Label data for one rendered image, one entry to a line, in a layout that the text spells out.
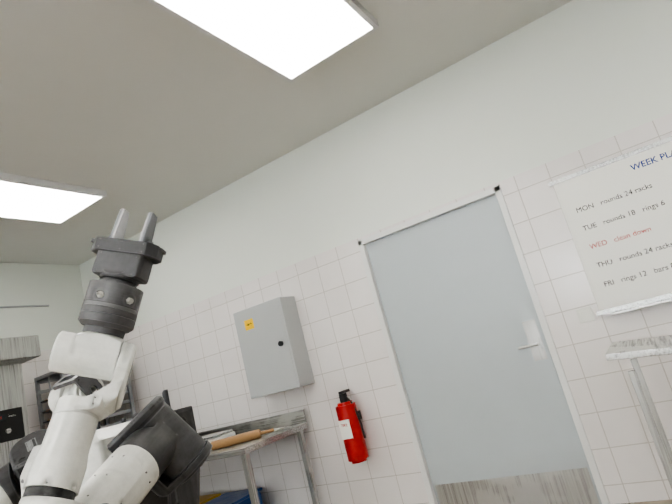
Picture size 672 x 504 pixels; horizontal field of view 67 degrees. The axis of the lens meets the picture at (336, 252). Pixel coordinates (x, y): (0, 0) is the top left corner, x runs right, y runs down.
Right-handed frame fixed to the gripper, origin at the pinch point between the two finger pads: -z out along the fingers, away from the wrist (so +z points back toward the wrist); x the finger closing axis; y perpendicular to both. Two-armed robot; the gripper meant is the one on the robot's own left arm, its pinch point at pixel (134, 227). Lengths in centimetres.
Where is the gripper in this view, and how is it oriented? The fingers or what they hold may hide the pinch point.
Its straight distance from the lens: 97.7
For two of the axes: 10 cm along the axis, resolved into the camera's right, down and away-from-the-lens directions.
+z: -1.5, 9.4, -3.1
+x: -9.9, -1.2, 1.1
